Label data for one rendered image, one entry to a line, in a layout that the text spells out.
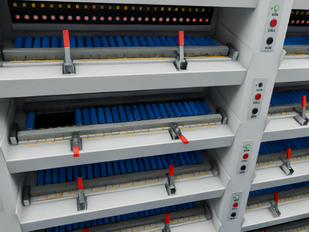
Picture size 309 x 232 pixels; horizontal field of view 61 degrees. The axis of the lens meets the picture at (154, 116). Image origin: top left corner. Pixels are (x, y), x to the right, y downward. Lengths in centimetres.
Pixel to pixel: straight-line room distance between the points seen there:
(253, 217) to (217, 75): 61
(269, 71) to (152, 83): 32
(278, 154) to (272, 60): 41
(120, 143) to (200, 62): 30
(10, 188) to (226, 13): 74
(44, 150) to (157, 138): 29
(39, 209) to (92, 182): 16
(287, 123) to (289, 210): 41
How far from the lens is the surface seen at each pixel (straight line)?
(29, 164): 71
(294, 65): 86
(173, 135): 73
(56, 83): 62
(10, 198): 77
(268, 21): 74
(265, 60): 77
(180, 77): 66
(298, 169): 110
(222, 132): 80
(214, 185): 90
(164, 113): 78
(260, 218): 114
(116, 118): 74
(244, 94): 76
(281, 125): 92
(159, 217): 99
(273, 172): 103
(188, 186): 88
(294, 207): 124
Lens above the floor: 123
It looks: 24 degrees down
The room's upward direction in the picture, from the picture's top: 2 degrees clockwise
